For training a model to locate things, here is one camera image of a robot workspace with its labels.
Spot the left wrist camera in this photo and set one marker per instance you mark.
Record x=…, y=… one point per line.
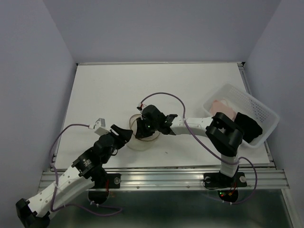
x=99, y=127

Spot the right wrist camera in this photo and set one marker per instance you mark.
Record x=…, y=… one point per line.
x=140, y=107

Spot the white perforated plastic basket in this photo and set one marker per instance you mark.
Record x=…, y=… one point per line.
x=241, y=101

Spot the white mesh laundry bag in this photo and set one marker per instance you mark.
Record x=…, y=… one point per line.
x=140, y=144

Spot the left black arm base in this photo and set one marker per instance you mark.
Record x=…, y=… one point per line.
x=100, y=193

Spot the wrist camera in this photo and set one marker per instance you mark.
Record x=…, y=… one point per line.
x=140, y=107
x=99, y=127

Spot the aluminium mounting rail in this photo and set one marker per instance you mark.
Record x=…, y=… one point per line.
x=188, y=179

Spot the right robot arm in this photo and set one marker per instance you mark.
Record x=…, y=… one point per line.
x=225, y=135

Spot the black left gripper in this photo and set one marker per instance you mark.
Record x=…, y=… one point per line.
x=124, y=136

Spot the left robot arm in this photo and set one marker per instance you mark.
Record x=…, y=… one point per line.
x=37, y=211

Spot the black bra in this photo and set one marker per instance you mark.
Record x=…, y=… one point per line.
x=249, y=126

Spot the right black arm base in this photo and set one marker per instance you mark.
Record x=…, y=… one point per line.
x=227, y=187

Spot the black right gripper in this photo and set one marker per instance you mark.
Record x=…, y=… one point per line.
x=140, y=132

